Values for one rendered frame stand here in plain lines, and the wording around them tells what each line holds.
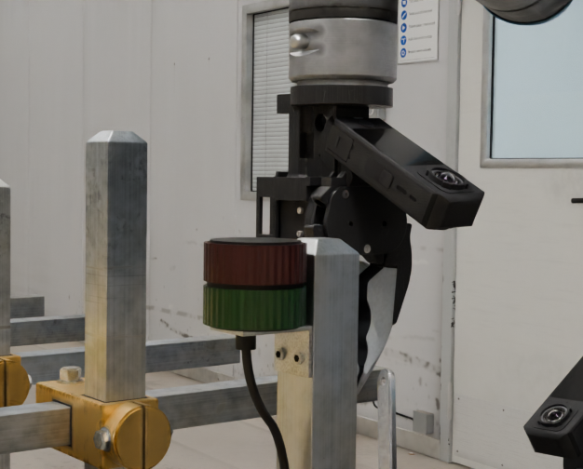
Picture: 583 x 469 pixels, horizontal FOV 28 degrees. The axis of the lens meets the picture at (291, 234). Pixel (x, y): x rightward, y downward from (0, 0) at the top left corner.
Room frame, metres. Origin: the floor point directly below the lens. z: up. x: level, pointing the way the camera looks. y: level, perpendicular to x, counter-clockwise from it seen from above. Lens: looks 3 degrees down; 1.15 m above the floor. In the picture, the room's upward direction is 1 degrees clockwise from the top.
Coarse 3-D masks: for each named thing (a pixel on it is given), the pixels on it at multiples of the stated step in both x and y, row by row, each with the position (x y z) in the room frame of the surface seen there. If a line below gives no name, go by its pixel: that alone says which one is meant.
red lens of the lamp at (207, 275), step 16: (208, 256) 0.66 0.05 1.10; (224, 256) 0.65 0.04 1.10; (240, 256) 0.65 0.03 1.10; (256, 256) 0.65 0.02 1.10; (272, 256) 0.65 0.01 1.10; (288, 256) 0.65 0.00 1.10; (304, 256) 0.66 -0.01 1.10; (208, 272) 0.66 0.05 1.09; (224, 272) 0.65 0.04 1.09; (240, 272) 0.65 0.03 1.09; (256, 272) 0.65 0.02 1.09; (272, 272) 0.65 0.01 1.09; (288, 272) 0.65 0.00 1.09; (304, 272) 0.66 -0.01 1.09
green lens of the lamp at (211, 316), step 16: (208, 288) 0.66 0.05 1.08; (304, 288) 0.67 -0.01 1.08; (208, 304) 0.66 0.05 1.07; (224, 304) 0.65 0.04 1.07; (240, 304) 0.65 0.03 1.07; (256, 304) 0.65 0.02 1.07; (272, 304) 0.65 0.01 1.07; (288, 304) 0.65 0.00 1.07; (304, 304) 0.67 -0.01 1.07; (208, 320) 0.66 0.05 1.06; (224, 320) 0.65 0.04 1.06; (240, 320) 0.65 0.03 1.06; (256, 320) 0.65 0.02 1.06; (272, 320) 0.65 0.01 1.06; (288, 320) 0.65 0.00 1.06; (304, 320) 0.67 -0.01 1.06
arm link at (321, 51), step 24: (312, 24) 0.78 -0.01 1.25; (336, 24) 0.77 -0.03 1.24; (360, 24) 0.78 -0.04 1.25; (384, 24) 0.78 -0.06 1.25; (312, 48) 0.78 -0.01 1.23; (336, 48) 0.77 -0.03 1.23; (360, 48) 0.78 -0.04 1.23; (384, 48) 0.79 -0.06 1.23; (312, 72) 0.78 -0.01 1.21; (336, 72) 0.77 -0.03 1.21; (360, 72) 0.78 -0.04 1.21; (384, 72) 0.79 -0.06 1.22
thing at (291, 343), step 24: (216, 240) 0.66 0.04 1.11; (240, 240) 0.67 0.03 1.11; (264, 240) 0.67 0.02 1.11; (288, 240) 0.67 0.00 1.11; (240, 288) 0.65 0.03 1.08; (264, 288) 0.65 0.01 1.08; (288, 288) 0.65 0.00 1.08; (240, 336) 0.67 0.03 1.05; (288, 336) 0.69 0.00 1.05; (288, 360) 0.69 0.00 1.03; (264, 408) 0.68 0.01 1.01
